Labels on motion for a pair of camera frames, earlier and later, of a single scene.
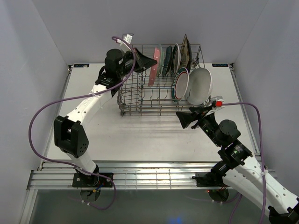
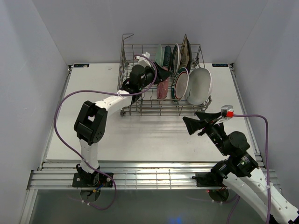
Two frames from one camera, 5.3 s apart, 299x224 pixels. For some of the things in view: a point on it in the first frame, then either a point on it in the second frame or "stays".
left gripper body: x=128 y=63 to x=150 y=75
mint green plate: x=161 y=60 stays
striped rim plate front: x=176 y=56 stays
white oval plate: x=200 y=86 stays
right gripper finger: x=186 y=117 to x=193 y=125
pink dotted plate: x=154 y=69 to x=162 y=88
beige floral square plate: x=184 y=53 stays
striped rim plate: x=180 y=84 stays
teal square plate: x=168 y=60 stays
